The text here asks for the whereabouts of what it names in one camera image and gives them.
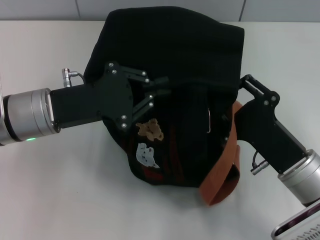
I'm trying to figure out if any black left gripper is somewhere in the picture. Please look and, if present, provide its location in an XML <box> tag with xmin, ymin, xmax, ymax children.
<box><xmin>49</xmin><ymin>61</ymin><xmax>173</xmax><ymax>130</ymax></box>

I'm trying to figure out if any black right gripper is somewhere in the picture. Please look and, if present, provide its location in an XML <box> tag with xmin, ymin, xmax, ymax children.
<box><xmin>219</xmin><ymin>74</ymin><xmax>308</xmax><ymax>175</ymax></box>

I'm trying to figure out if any silver main zipper pull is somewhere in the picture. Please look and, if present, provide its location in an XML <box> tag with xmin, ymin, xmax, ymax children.
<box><xmin>206</xmin><ymin>107</ymin><xmax>212</xmax><ymax>134</ymax></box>

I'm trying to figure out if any black food bag with brown straps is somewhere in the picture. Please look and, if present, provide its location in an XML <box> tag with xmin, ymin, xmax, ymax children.
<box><xmin>83</xmin><ymin>5</ymin><xmax>246</xmax><ymax>207</ymax></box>

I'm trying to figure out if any right gripper cable with metal plug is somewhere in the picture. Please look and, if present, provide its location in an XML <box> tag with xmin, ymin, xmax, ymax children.
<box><xmin>250</xmin><ymin>149</ymin><xmax>270</xmax><ymax>176</ymax></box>

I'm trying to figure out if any gripper cable with metal plug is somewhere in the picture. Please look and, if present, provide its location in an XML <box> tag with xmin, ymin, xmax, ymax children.
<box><xmin>61</xmin><ymin>67</ymin><xmax>87</xmax><ymax>89</ymax></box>
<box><xmin>250</xmin><ymin>149</ymin><xmax>270</xmax><ymax>176</ymax></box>

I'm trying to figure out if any left gripper cable with metal plug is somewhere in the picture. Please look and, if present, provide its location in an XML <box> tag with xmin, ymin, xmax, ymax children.
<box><xmin>61</xmin><ymin>67</ymin><xmax>87</xmax><ymax>89</ymax></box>

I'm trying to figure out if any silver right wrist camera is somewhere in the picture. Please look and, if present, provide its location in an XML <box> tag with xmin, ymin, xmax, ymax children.
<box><xmin>271</xmin><ymin>199</ymin><xmax>320</xmax><ymax>240</ymax></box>

